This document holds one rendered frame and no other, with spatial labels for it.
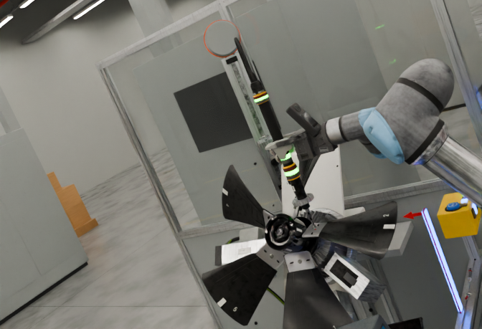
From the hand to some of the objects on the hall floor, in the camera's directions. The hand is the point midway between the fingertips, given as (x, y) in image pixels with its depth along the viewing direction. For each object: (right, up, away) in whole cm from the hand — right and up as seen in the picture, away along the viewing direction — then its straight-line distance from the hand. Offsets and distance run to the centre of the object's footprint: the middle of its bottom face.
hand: (271, 142), depth 159 cm
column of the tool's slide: (+55, -125, +93) cm, 165 cm away
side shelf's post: (+77, -119, +73) cm, 160 cm away
